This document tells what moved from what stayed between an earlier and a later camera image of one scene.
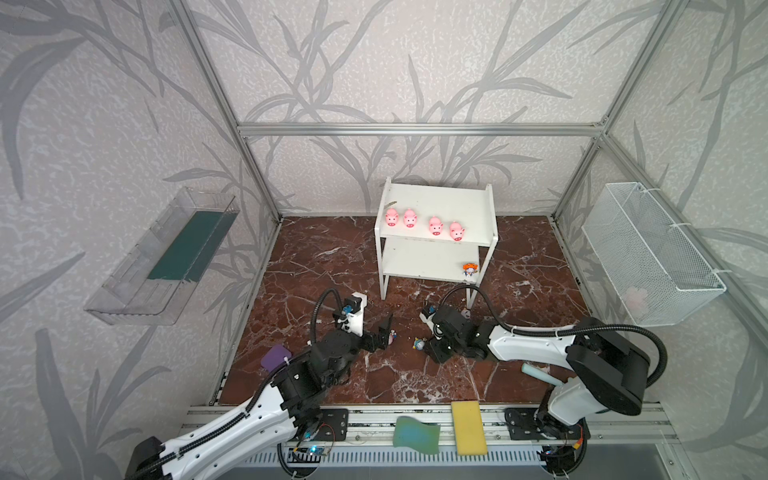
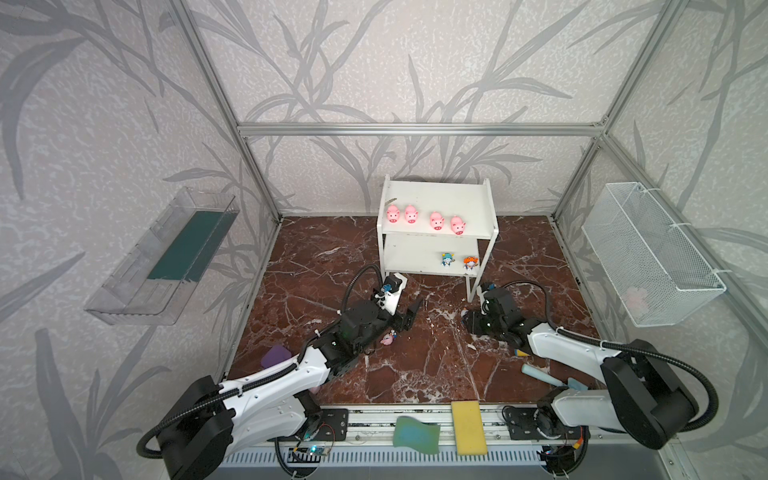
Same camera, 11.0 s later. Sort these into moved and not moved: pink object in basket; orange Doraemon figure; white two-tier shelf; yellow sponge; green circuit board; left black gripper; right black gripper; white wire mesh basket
Moved: right black gripper; orange Doraemon figure; left black gripper
Not moved: pink object in basket; white two-tier shelf; yellow sponge; green circuit board; white wire mesh basket
